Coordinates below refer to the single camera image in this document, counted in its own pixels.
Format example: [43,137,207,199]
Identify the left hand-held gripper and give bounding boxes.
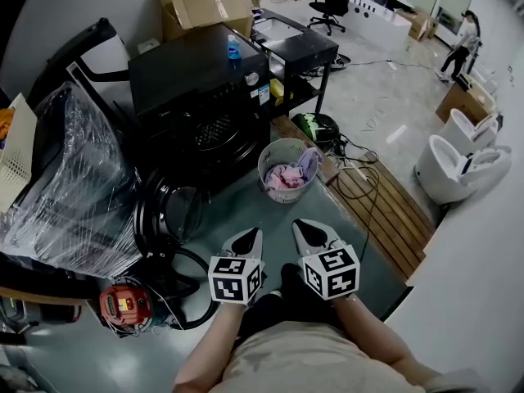
[207,227,265,305]

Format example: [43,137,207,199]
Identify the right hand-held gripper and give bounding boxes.
[291,219,362,301]

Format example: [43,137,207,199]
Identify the pale slotted laundry basket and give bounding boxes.
[257,138,323,205]

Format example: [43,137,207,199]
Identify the pink clothes garment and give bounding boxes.
[264,164,306,190]

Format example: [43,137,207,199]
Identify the lavender garment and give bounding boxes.
[288,147,323,179]

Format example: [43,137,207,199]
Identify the dark grey washing machine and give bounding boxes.
[128,22,272,187]

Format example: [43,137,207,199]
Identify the person's right forearm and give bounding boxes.
[330,294,443,386]

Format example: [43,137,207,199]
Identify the person's left forearm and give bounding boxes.
[172,300,246,393]

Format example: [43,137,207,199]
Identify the red power tool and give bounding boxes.
[98,283,156,329]

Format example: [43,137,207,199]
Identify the beige perforated basket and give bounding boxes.
[0,93,38,215]

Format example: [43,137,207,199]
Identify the person's black shoe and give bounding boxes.
[280,262,306,297]

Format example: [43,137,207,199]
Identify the person's dark trousers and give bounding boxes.
[239,288,343,339]

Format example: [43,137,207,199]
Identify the wooden slat platform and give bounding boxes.
[272,115,436,282]

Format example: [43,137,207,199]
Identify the white power strip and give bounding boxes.
[346,160,370,180]

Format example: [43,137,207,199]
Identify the round black glass door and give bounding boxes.
[133,169,206,257]

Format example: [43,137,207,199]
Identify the person's beige shirt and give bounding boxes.
[219,320,492,393]

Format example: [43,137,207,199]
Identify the white toilet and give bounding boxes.
[440,107,499,155]
[414,134,513,205]

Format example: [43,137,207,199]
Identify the black metal table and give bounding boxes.
[251,8,340,116]

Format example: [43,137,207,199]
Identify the brown cardboard box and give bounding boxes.
[435,82,497,125]
[408,10,436,41]

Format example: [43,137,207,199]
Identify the white sink basin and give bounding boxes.
[253,17,304,43]

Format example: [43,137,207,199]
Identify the white counter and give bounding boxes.
[346,0,413,52]

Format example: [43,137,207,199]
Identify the open-flap cardboard box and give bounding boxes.
[170,0,255,39]

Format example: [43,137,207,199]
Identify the black coiled hose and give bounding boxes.
[146,246,221,332]

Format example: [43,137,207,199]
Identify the black cable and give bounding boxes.
[338,134,382,258]

